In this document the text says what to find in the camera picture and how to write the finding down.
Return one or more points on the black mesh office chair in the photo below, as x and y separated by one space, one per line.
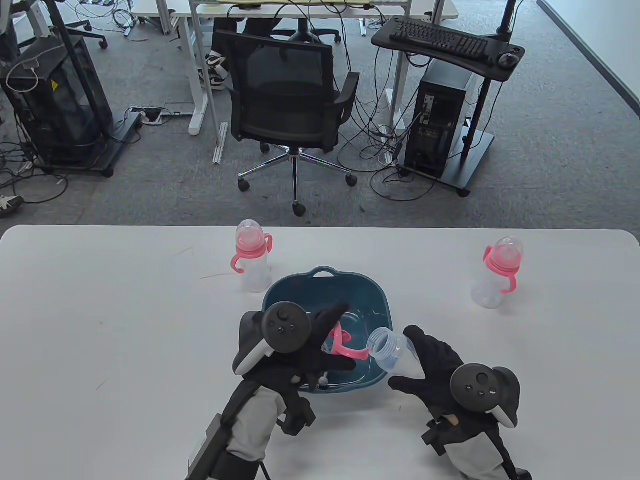
285 75

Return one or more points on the black tracking controller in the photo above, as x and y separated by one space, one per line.
475 387
287 327

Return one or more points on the black chair base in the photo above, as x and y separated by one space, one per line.
103 44
320 34

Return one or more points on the black rolling cart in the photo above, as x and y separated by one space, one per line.
120 135

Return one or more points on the black forearm pack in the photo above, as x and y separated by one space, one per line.
205 450
522 475

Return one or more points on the black keyboard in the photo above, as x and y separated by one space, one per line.
440 40

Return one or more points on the clear dome bottle top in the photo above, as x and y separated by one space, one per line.
328 347

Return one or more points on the white office desk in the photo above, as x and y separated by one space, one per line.
196 120

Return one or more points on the white power strip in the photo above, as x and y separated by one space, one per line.
387 132

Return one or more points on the black computer mouse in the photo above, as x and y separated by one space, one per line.
508 60

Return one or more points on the black computer tower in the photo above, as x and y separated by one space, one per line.
440 100

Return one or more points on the black rolling keyboard stand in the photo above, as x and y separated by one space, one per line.
382 37

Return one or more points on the person's left hand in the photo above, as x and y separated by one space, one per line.
330 320

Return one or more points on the clear straw with white ball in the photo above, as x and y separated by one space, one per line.
325 382

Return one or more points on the clear pink baby bottle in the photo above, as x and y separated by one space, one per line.
395 355
255 275
487 295

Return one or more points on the person's right hand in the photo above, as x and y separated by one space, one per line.
437 360

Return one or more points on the teal plastic basin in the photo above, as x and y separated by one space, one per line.
300 290

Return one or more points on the black glass equipment case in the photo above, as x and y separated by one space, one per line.
60 100

